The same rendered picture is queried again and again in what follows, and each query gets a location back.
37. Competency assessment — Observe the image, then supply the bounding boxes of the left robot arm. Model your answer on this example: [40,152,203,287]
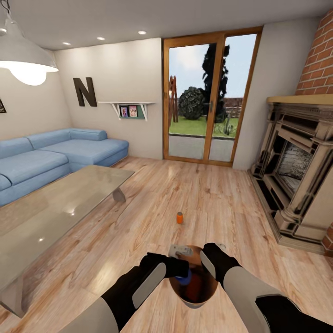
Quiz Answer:
[57,244,193,333]

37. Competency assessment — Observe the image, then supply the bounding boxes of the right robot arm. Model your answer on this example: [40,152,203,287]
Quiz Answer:
[200,243,333,333]

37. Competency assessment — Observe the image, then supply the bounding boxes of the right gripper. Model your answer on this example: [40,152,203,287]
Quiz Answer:
[202,262,209,273]

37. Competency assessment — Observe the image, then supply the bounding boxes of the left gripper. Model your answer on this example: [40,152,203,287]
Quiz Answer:
[168,257,189,278]

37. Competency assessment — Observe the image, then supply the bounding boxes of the trash can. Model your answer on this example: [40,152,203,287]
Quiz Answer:
[168,245,219,309]

